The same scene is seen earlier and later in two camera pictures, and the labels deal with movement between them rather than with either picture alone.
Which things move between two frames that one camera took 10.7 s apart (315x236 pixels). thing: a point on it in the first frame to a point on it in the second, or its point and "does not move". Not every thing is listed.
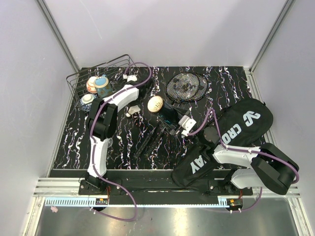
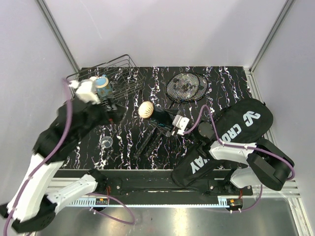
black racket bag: x=241 y=126 does not move
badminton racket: x=180 y=87 does not move
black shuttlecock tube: x=156 y=104 to x=147 y=109
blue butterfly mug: x=102 y=85 does not move
